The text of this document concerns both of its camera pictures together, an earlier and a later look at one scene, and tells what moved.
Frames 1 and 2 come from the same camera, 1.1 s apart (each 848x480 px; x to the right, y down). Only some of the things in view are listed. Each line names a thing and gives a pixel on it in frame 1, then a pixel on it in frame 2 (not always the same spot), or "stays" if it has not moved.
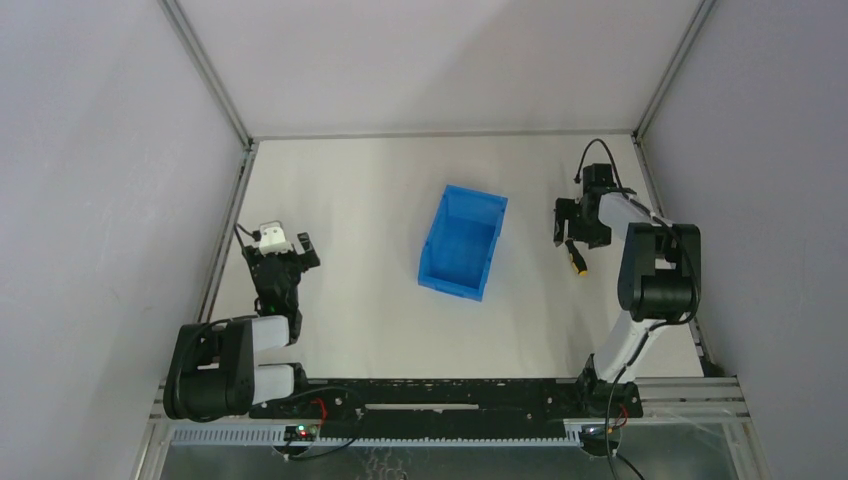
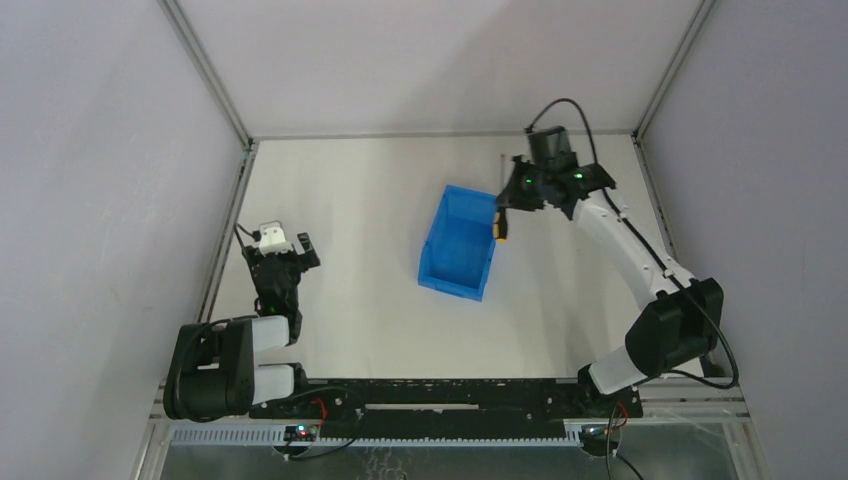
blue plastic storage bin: x=460 y=241 stays
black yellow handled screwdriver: x=576 y=258 → x=500 y=230
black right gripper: x=573 y=216 → x=515 y=199
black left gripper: x=279 y=261 stays
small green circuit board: x=301 y=433 stays
